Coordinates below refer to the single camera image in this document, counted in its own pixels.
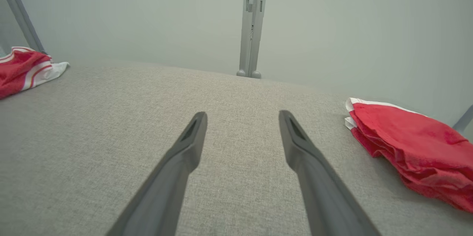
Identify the grey metal frame post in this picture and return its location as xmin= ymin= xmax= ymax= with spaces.
xmin=248 ymin=0 xmax=269 ymax=79
xmin=453 ymin=105 xmax=473 ymax=133
xmin=236 ymin=0 xmax=256 ymax=78
xmin=0 ymin=0 xmax=47 ymax=54

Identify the red garment with white trim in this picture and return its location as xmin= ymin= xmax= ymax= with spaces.
xmin=344 ymin=98 xmax=473 ymax=213

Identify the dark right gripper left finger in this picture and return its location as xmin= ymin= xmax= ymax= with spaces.
xmin=106 ymin=112 xmax=208 ymax=236

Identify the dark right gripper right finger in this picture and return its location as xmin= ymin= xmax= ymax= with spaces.
xmin=278 ymin=110 xmax=382 ymax=236

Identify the red shirt with white sleeves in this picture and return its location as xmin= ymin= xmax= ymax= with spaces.
xmin=0 ymin=47 xmax=70 ymax=100

